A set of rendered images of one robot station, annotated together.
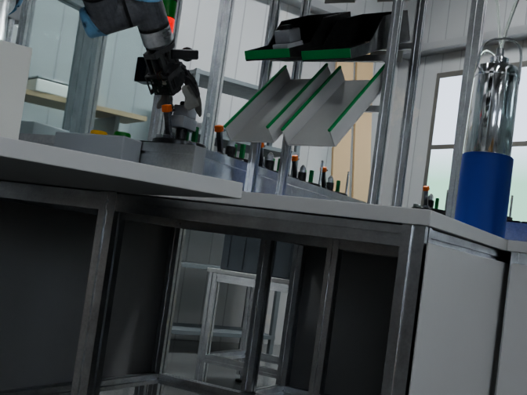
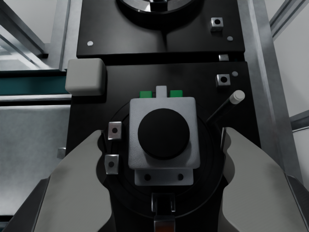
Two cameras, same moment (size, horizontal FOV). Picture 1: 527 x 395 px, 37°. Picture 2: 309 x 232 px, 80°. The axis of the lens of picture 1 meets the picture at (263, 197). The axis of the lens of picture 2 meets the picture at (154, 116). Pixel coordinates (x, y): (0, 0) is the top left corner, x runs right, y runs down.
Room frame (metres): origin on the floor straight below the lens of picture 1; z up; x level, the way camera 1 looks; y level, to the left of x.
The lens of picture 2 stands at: (2.00, 0.24, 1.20)
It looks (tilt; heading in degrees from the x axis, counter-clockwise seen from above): 75 degrees down; 338
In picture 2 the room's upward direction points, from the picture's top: 7 degrees counter-clockwise
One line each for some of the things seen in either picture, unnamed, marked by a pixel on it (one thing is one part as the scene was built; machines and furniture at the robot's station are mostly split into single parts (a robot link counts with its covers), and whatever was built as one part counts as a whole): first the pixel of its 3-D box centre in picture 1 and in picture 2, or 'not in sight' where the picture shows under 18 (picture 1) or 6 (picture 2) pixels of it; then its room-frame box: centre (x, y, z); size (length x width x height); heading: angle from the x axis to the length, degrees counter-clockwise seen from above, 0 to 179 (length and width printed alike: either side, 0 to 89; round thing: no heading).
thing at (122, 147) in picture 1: (96, 148); not in sight; (1.86, 0.41, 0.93); 0.21 x 0.07 x 0.06; 62
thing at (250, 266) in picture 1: (292, 256); not in sight; (4.11, -0.19, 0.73); 0.62 x 0.42 x 0.23; 62
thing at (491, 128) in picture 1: (495, 96); not in sight; (2.44, -0.67, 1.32); 0.14 x 0.14 x 0.38
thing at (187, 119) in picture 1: (186, 116); (162, 127); (2.02, 0.23, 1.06); 0.08 x 0.04 x 0.07; 152
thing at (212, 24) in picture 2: not in sight; (216, 24); (2.13, 0.08, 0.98); 0.02 x 0.02 x 0.01; 62
